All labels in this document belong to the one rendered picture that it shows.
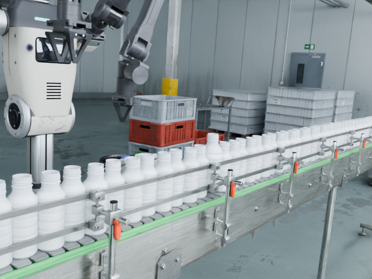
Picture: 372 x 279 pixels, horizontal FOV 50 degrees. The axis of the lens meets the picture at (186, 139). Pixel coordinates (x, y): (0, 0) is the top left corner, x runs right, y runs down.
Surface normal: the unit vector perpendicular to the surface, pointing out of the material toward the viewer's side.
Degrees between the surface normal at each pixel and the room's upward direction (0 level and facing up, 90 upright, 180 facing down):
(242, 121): 91
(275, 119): 90
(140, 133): 90
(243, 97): 90
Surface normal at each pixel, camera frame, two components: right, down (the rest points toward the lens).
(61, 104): 0.77, 0.16
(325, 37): -0.63, 0.09
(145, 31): 0.60, 0.23
